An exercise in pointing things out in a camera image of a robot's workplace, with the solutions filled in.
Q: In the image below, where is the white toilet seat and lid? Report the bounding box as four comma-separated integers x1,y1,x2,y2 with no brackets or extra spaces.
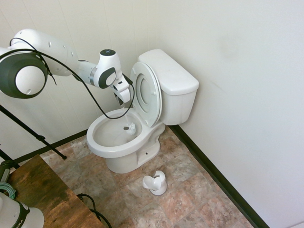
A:
129,61,163,128

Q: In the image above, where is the brown wooden table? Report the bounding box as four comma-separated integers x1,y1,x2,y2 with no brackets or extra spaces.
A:
8,153,105,228

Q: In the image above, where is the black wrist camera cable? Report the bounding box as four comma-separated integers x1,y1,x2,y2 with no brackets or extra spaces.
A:
0,38,136,120

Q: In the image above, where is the black camera tripod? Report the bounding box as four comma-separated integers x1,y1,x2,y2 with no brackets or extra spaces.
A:
0,104,67,170

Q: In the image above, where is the white porcelain toilet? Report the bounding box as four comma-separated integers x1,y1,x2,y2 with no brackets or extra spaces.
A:
86,48,200,174

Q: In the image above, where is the green coiled cable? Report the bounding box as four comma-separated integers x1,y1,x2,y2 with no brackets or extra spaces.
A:
0,181,17,198

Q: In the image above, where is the black baseboard along side wall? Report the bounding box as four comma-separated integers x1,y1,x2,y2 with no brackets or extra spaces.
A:
13,129,90,166

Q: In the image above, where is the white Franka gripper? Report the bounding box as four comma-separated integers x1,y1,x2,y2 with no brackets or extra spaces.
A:
113,73,133,107

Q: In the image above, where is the black power cable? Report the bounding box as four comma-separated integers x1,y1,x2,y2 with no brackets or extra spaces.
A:
76,193,113,228

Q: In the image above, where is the white toilet brush holder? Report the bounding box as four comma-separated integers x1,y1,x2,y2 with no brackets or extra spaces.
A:
142,170,168,196

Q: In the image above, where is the grey clamp handle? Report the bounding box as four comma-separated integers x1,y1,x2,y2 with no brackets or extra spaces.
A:
0,160,13,189

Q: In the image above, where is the black baseboard behind toilet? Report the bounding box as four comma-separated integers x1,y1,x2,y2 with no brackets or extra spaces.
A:
169,124,272,228

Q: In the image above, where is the white toilet brush grey handle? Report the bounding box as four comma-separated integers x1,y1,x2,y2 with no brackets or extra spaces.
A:
118,102,137,136

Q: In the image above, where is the white toilet tank lid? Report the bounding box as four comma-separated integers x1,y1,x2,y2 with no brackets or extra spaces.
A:
138,48,200,96

